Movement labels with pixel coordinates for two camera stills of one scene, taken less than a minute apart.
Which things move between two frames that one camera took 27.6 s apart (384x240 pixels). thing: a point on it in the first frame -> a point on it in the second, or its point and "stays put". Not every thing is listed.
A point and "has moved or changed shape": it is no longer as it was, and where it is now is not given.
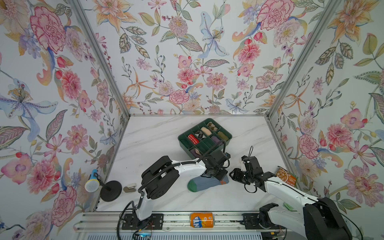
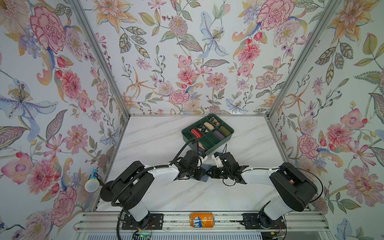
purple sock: x=216 y=140 -> x=221 y=137
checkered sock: x=199 y=133 -> x=202 y=128
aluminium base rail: x=181 y=222 stays put
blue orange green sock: x=199 y=183 has moved or changed shape
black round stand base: x=111 y=191 stays put
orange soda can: x=203 y=220 stays put
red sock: x=194 y=140 -> x=197 y=134
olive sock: x=223 y=136 -> x=225 y=130
